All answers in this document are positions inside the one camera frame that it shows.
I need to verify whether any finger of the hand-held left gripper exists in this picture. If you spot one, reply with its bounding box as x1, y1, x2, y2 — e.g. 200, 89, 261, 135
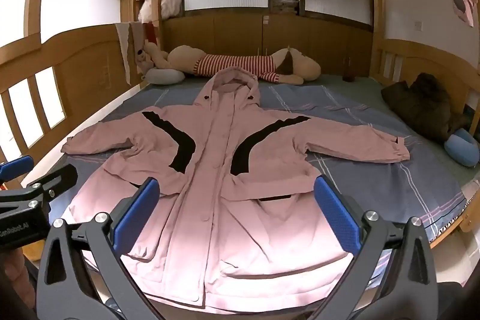
25, 164, 79, 209
0, 155, 34, 186

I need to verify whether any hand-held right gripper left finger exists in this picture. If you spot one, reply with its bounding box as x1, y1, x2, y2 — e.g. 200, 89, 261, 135
36, 178, 166, 320

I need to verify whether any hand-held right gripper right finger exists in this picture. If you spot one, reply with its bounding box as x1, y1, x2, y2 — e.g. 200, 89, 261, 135
311, 175, 437, 320

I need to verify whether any pink hooded jacket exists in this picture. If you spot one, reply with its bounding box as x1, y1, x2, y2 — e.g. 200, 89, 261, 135
61, 67, 410, 315

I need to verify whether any person's left hand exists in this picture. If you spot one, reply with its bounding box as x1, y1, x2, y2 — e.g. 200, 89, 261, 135
0, 249, 27, 302

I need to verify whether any blue-grey plaid bed sheet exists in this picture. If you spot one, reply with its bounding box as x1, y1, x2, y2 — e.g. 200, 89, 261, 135
49, 83, 467, 320

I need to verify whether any green mattress cover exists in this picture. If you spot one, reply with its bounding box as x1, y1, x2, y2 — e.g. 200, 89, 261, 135
315, 74, 480, 193

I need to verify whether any dark brown puffer jacket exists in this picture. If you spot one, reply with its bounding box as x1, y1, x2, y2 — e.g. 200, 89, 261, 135
381, 73, 471, 142

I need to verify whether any grey neck pillow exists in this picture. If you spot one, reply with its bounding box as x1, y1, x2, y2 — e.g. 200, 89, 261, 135
145, 68, 185, 85

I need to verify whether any blue neck pillow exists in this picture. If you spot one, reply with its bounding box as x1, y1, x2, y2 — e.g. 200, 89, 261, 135
444, 128, 480, 168

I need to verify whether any small white plush toy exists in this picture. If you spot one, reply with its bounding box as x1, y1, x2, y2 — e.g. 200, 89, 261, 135
135, 40, 154, 75

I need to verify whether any white hanging towel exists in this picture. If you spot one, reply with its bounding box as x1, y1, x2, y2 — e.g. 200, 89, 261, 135
114, 22, 145, 86

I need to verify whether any plush dog in striped shirt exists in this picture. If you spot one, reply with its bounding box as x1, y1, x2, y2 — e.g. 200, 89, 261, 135
144, 44, 322, 86

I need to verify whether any white cloth bundle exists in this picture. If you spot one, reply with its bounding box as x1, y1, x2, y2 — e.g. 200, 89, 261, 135
138, 0, 160, 22

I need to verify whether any wooden bunk bed frame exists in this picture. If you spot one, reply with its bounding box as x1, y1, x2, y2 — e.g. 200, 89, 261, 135
0, 0, 480, 320

